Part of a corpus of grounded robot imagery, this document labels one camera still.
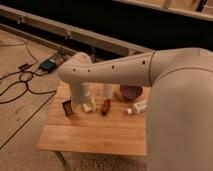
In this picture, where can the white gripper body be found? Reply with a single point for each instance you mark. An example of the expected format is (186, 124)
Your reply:
(80, 93)

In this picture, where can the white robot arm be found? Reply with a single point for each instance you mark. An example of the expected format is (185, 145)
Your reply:
(179, 121)

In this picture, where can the small dark card box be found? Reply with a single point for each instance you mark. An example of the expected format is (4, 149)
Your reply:
(67, 106)

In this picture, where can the small red brown bottle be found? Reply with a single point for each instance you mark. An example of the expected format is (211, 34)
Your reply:
(105, 106)

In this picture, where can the blue power adapter box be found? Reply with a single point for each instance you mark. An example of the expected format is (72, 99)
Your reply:
(47, 65)

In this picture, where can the wooden table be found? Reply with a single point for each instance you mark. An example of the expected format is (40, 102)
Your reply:
(115, 133)

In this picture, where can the dark red bowl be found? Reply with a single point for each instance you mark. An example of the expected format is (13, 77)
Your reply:
(130, 93)

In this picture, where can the small black connector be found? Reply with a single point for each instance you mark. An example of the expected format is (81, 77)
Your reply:
(23, 66)

